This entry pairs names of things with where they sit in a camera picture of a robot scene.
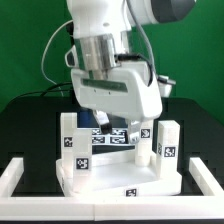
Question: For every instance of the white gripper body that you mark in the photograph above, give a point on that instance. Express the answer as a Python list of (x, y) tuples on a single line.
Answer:
[(131, 92)]

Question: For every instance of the white desk top panel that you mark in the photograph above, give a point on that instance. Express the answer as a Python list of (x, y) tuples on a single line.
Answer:
[(116, 175)]

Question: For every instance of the white U-shaped fence frame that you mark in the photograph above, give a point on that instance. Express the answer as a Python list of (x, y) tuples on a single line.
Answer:
[(210, 205)]

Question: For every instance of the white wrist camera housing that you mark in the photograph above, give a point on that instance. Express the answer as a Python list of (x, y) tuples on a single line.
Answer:
[(71, 58)]

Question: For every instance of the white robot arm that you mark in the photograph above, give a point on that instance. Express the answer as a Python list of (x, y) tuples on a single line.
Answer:
[(107, 76)]

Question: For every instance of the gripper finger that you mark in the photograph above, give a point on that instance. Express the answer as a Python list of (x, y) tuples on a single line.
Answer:
[(103, 121), (133, 131)]

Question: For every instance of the marker tag base plate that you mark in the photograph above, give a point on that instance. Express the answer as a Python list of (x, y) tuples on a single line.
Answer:
[(118, 136)]

